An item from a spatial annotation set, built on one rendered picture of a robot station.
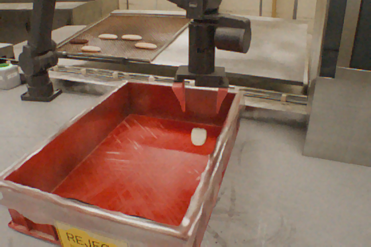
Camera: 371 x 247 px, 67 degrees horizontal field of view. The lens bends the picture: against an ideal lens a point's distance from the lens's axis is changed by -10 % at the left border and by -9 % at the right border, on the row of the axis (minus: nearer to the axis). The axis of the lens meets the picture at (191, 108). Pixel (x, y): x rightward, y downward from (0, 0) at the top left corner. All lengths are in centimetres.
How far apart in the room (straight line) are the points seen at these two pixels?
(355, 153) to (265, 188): 23
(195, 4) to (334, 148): 42
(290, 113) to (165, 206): 43
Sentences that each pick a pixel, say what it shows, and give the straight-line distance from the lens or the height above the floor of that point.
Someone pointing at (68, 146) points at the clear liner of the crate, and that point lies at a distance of 64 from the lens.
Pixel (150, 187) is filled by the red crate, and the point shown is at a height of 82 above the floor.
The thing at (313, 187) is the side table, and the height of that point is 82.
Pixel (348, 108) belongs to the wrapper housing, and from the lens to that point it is 68.
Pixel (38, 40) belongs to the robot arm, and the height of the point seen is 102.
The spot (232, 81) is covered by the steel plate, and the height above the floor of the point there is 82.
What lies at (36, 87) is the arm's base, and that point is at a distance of 106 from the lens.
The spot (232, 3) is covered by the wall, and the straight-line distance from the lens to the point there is 468.
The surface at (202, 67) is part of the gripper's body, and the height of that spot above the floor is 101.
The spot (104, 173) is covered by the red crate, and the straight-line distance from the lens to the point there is 65.
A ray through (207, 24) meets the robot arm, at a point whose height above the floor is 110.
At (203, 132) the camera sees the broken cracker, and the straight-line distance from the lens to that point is 75.
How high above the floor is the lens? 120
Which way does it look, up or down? 25 degrees down
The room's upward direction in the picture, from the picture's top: straight up
